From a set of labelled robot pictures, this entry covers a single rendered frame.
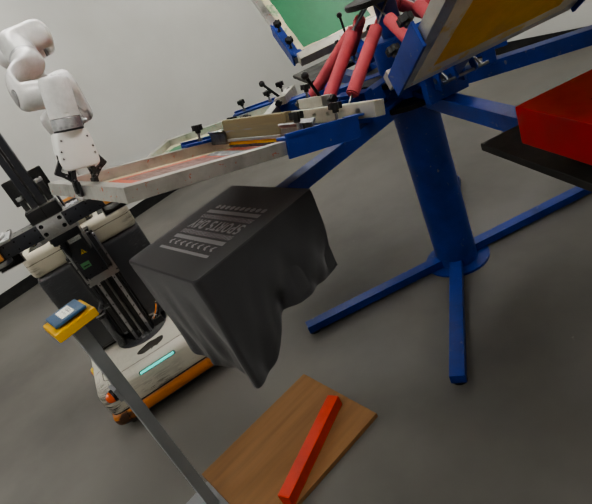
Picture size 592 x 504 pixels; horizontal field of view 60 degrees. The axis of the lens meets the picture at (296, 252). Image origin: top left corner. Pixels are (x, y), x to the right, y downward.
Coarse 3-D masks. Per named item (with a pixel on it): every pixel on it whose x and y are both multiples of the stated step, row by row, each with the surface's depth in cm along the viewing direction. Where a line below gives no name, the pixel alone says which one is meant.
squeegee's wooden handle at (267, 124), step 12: (228, 120) 178; (240, 120) 173; (252, 120) 168; (264, 120) 163; (276, 120) 159; (288, 120) 156; (228, 132) 180; (240, 132) 175; (252, 132) 170; (264, 132) 165; (276, 132) 161
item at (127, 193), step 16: (208, 144) 188; (272, 144) 140; (144, 160) 172; (160, 160) 176; (176, 160) 180; (224, 160) 129; (240, 160) 133; (256, 160) 136; (80, 176) 159; (112, 176) 166; (160, 176) 120; (176, 176) 121; (192, 176) 124; (208, 176) 127; (64, 192) 147; (96, 192) 127; (112, 192) 119; (128, 192) 114; (144, 192) 116; (160, 192) 119
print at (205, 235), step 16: (224, 208) 175; (240, 208) 169; (256, 208) 163; (192, 224) 174; (208, 224) 168; (224, 224) 162; (240, 224) 157; (176, 240) 167; (192, 240) 161; (208, 240) 156; (224, 240) 152; (208, 256) 146
